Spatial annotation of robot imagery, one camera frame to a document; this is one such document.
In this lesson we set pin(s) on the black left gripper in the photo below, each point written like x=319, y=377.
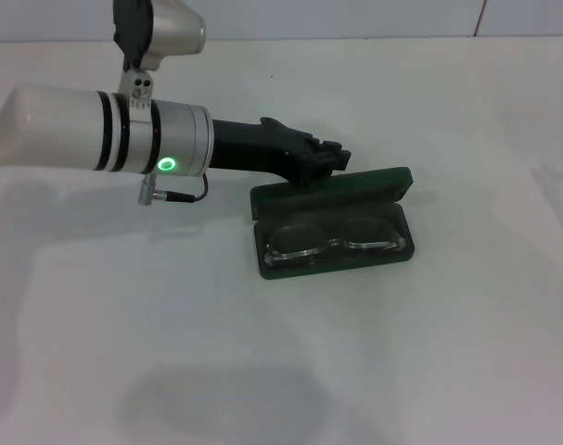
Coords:
x=258, y=148

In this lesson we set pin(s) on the dark green glasses case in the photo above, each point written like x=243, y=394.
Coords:
x=332, y=199

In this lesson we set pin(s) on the clear white plastic glasses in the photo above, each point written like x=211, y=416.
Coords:
x=304, y=252

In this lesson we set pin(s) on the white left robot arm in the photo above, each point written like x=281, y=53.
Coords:
x=77, y=130

